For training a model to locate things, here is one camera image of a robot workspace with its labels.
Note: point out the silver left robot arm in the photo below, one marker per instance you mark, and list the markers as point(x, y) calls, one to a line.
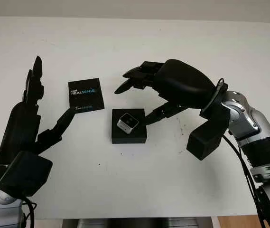
point(2, 209)

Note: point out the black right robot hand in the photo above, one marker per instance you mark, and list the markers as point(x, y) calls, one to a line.
point(184, 83)

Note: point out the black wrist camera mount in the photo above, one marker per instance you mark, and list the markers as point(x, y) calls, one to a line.
point(206, 140)
point(25, 173)

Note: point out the silver RealSense camera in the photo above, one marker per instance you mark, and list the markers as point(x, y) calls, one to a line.
point(126, 123)

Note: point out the black open box base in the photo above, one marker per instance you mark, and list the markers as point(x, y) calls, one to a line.
point(127, 139)

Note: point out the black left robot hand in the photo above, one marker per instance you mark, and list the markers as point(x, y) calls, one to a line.
point(18, 128)

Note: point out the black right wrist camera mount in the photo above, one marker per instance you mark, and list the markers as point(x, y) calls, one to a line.
point(206, 140)

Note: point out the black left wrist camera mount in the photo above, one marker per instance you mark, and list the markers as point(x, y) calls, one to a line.
point(25, 173)

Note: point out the black RealSense box lid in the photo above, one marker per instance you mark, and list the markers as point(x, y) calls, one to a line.
point(85, 97)

